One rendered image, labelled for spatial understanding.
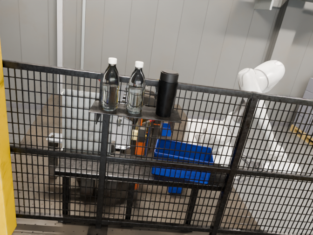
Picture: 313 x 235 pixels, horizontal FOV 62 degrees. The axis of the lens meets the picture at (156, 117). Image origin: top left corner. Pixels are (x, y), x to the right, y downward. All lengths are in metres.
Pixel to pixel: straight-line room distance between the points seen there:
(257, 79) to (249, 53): 3.44
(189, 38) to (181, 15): 0.39
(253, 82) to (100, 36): 3.18
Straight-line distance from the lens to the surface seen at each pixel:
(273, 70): 1.61
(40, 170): 1.98
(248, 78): 1.51
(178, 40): 4.46
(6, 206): 1.44
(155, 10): 4.35
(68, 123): 1.23
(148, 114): 1.05
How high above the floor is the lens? 1.82
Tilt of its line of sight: 23 degrees down
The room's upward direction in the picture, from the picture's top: 9 degrees clockwise
